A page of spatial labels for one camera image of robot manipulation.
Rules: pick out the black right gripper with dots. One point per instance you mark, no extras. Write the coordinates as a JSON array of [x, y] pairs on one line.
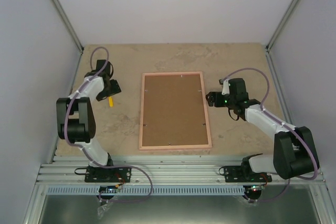
[[211, 101]]

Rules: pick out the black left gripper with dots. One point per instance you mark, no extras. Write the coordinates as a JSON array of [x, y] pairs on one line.
[[116, 89]]

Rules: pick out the yellow handled screwdriver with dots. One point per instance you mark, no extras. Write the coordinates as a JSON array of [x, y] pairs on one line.
[[110, 100]]

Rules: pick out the pink picture frame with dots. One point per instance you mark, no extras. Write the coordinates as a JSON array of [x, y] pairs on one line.
[[141, 108]]

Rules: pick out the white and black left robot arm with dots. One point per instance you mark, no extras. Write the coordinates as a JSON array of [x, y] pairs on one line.
[[75, 118]]

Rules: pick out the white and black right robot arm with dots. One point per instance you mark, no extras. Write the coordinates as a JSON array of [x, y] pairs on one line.
[[294, 153]]

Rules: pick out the clear plastic bag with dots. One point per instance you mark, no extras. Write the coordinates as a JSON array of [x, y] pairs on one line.
[[102, 209]]

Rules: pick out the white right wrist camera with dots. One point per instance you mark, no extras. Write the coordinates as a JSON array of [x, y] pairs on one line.
[[225, 86]]

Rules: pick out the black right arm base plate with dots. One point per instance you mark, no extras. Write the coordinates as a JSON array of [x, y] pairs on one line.
[[237, 174]]

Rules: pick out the left aluminium corner post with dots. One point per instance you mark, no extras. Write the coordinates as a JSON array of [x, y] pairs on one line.
[[64, 18]]

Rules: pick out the aluminium corner post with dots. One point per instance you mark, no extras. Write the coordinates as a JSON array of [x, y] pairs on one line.
[[283, 22], [64, 18]]

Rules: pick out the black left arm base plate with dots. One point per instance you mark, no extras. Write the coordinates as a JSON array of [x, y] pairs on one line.
[[103, 175]]

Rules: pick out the aluminium rail mounting base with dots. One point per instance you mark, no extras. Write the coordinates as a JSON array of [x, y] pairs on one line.
[[161, 169]]

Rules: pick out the right aluminium corner post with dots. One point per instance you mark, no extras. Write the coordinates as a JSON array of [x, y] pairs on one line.
[[283, 22]]

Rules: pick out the grey slotted cable duct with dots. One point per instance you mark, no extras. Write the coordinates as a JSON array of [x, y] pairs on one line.
[[159, 190]]

